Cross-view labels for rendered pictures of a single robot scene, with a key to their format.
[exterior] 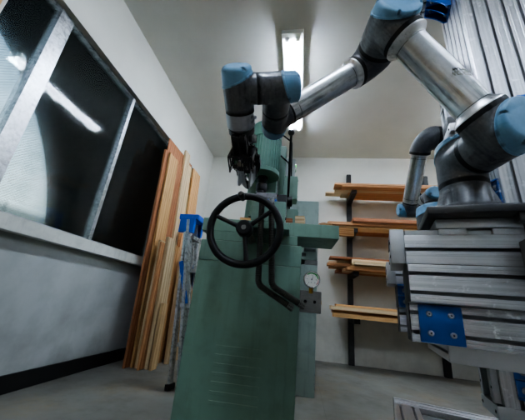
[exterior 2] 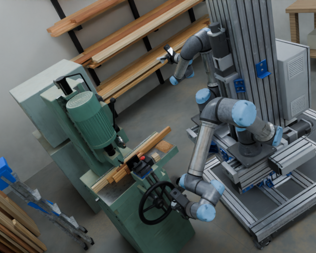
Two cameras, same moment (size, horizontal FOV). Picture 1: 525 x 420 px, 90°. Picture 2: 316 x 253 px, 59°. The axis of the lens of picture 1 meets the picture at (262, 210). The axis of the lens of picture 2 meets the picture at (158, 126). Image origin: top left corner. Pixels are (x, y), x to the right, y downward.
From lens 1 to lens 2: 1.67 m
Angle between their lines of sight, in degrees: 63
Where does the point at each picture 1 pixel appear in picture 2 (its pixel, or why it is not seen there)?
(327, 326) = not seen: hidden behind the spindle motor
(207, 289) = (137, 226)
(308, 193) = not seen: outside the picture
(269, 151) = (105, 125)
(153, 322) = (20, 235)
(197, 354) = (149, 244)
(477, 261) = (258, 168)
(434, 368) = (155, 83)
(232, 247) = (135, 202)
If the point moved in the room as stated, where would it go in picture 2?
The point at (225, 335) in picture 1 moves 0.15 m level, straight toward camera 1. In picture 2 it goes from (155, 229) to (171, 237)
